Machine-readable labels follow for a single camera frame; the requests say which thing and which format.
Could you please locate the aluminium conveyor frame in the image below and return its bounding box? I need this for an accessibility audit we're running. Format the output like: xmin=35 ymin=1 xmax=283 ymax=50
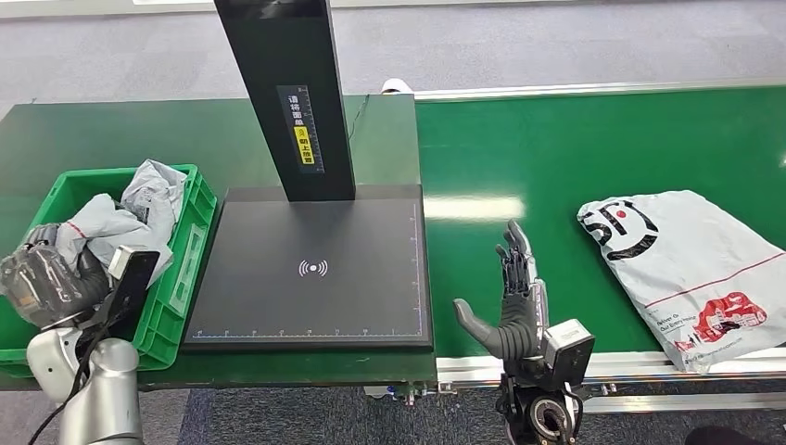
xmin=414 ymin=76 xmax=786 ymax=413

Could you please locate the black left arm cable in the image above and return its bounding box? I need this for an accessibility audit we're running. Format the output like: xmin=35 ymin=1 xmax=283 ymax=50
xmin=27 ymin=303 xmax=124 ymax=445

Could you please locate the metal mounting bracket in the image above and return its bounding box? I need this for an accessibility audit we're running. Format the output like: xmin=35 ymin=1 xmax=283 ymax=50
xmin=361 ymin=380 xmax=459 ymax=408

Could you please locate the black scanner base plate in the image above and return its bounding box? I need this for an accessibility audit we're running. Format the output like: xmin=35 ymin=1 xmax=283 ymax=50
xmin=182 ymin=184 xmax=435 ymax=352

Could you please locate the grey package with red print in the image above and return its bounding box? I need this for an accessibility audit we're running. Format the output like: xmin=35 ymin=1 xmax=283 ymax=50
xmin=55 ymin=193 xmax=176 ymax=286

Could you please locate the clear plastic hand film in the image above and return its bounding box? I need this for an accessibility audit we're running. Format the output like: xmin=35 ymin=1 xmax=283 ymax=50
xmin=0 ymin=242 xmax=69 ymax=326

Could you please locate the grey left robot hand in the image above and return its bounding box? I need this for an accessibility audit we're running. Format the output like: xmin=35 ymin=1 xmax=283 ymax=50
xmin=0 ymin=223 xmax=112 ymax=330

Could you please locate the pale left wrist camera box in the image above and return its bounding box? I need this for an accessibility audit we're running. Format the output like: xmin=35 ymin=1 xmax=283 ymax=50
xmin=107 ymin=245 xmax=161 ymax=342

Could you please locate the person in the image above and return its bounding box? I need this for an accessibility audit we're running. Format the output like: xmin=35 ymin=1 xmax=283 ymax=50
xmin=684 ymin=425 xmax=772 ymax=445

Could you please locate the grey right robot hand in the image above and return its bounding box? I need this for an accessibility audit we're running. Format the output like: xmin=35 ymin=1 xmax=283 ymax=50
xmin=452 ymin=220 xmax=550 ymax=363

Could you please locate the green plastic crate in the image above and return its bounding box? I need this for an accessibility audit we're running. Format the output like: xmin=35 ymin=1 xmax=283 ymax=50
xmin=0 ymin=163 xmax=218 ymax=379

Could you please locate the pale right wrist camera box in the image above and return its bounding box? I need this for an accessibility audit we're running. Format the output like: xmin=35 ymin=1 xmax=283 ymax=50
xmin=543 ymin=318 xmax=596 ymax=391

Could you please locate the black yellow column label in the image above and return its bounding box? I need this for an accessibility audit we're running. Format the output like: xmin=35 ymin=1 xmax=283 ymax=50
xmin=276 ymin=84 xmax=326 ymax=175

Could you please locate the large grey package black logo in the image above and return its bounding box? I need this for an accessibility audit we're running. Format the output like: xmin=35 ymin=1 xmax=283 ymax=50
xmin=577 ymin=190 xmax=786 ymax=375

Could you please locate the black scanner column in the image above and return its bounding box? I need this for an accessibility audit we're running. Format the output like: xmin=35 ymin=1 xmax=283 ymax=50
xmin=212 ymin=0 xmax=358 ymax=204

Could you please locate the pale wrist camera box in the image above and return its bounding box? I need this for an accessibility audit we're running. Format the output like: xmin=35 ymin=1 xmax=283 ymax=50
xmin=107 ymin=245 xmax=161 ymax=342
xmin=543 ymin=318 xmax=596 ymax=391

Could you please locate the green conveyor belt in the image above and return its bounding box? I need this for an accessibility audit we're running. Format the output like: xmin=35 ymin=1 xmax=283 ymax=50
xmin=415 ymin=85 xmax=786 ymax=360

